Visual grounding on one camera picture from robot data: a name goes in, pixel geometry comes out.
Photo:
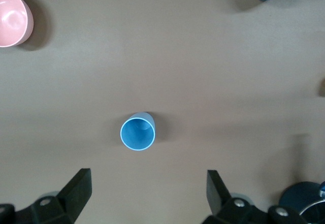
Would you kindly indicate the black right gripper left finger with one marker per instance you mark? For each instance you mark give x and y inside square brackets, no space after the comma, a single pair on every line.
[76,191]

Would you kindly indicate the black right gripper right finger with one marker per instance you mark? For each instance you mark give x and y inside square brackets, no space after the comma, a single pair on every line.
[215,191]

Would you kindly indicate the dark blue saucepan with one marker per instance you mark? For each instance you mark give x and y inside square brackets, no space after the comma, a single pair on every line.
[297,196]

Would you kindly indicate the brown table cover sheet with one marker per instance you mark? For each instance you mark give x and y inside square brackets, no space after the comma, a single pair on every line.
[177,56]

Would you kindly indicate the pink bowl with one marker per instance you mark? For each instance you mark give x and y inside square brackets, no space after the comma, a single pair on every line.
[12,20]

